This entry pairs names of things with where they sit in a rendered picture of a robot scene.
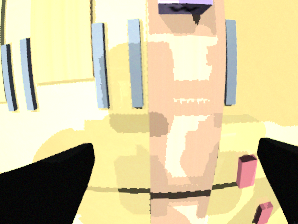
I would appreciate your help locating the pink rectangular block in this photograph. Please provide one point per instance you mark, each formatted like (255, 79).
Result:
(263, 213)
(246, 170)

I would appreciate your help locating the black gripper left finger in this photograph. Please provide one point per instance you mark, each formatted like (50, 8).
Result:
(48, 191)

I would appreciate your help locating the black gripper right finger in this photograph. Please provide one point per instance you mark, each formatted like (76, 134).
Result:
(279, 161)

